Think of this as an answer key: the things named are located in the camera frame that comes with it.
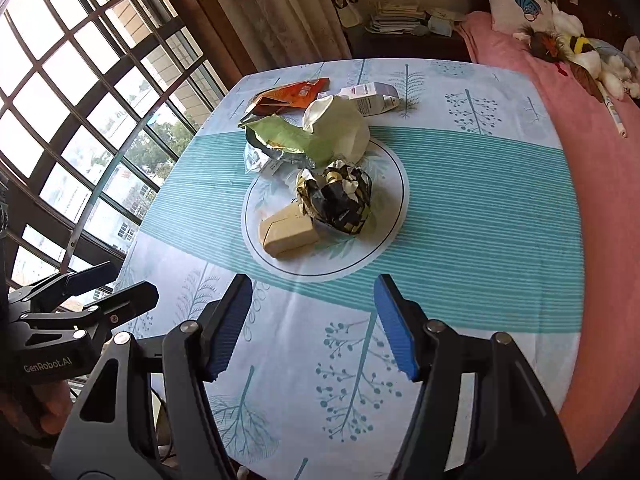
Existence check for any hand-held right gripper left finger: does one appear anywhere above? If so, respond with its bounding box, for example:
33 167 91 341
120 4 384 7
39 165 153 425
50 274 253 480

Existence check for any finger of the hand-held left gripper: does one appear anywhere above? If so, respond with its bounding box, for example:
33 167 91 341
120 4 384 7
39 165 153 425
7 261 121 306
16 281 160 344

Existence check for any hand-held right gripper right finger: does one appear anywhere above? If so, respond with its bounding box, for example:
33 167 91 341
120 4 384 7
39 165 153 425
374 274 576 480

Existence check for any white purple carton box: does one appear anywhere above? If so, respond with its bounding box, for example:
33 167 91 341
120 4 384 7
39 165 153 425
317 82 402 118

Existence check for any orange snack wrapper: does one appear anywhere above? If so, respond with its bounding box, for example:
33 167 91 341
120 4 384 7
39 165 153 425
248 77 332 117

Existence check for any person's left hand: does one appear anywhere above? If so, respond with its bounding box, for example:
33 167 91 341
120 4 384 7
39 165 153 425
30 381 75 431

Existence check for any tan cardboard box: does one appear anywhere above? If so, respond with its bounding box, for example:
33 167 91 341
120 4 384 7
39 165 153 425
258 203 321 260

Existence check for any black gold crumpled wrapper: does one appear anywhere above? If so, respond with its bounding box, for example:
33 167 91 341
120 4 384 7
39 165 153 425
296 160 375 236

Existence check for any tree print tablecloth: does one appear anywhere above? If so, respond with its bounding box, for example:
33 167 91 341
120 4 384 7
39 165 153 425
112 58 586 480

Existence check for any silver foil bag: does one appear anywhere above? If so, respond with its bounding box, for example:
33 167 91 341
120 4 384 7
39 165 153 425
243 142 316 176

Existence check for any window with dark grille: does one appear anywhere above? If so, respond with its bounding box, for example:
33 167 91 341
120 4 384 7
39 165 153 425
0 0 228 311

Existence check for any light green cream bag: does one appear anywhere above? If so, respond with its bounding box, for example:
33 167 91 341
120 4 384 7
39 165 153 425
239 95 371 168

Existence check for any pink bed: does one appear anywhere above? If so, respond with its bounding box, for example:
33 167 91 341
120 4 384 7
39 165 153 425
457 10 640 471

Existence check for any dark wooden nightstand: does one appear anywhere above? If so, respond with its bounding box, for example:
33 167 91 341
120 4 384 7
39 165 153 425
345 27 473 63

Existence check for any light blue packet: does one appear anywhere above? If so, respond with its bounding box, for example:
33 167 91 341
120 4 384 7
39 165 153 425
426 14 455 37

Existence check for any white marker pen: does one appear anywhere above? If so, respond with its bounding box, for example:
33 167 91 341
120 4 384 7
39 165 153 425
602 94 628 138

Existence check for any stack of papers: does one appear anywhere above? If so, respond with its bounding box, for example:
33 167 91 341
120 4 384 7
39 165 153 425
370 2 426 35

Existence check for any brown leaf-shaped plush toy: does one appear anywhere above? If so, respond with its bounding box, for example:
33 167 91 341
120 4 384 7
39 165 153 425
570 60 606 103

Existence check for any beige floral curtain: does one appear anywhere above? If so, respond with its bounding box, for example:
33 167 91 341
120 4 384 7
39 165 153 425
195 0 351 78

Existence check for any brown feathered plush toy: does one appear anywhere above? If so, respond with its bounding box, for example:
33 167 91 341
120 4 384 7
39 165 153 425
512 25 568 63

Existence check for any bee plush toy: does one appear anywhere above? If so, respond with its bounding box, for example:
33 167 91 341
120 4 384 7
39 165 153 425
557 34 603 73

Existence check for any white plush bear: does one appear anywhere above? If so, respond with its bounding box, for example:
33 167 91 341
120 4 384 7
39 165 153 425
550 2 586 36

